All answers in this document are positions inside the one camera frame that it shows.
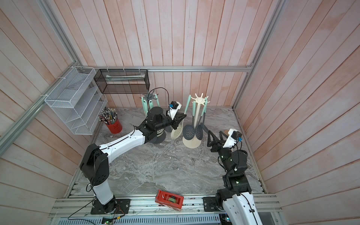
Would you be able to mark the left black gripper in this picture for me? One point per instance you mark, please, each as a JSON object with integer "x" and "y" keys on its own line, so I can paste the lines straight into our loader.
{"x": 176, "y": 120}

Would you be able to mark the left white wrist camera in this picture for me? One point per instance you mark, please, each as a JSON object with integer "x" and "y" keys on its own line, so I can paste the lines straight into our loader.
{"x": 173, "y": 108}

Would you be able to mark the grey solid spoon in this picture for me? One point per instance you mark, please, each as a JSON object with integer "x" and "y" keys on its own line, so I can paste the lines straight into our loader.
{"x": 147, "y": 103}

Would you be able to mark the red tape dispenser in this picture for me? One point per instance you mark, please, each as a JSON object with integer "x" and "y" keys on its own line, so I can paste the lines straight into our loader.
{"x": 170, "y": 200}

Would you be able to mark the red pencil cup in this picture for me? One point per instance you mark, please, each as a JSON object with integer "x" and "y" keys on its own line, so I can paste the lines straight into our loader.
{"x": 109, "y": 116}

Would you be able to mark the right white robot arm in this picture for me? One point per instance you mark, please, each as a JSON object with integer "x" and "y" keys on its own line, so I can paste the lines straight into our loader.
{"x": 236, "y": 199}

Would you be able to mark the aluminium frame rail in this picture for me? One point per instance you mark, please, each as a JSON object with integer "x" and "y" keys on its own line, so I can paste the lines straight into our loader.
{"x": 180, "y": 68}

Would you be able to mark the cream skimmer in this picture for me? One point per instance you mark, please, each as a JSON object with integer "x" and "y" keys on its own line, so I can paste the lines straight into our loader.
{"x": 159, "y": 132}
{"x": 144, "y": 105}
{"x": 177, "y": 132}

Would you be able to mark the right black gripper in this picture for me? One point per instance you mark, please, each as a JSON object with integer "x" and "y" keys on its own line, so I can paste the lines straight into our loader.
{"x": 217, "y": 143}

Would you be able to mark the black mesh wall basket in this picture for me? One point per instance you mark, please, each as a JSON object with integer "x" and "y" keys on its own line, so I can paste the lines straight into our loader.
{"x": 122, "y": 81}

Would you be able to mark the dark grey utensil rack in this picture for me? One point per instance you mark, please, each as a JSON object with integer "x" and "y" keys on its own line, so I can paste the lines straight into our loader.
{"x": 157, "y": 140}

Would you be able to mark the white wire mesh shelf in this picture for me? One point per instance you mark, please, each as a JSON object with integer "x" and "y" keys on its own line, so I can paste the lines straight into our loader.
{"x": 75, "y": 102}

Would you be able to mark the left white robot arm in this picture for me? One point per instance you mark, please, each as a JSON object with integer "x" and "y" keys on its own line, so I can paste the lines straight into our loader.
{"x": 95, "y": 163}

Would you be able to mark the cream utensil rack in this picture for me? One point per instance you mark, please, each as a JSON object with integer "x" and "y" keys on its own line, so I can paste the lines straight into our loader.
{"x": 200, "y": 103}

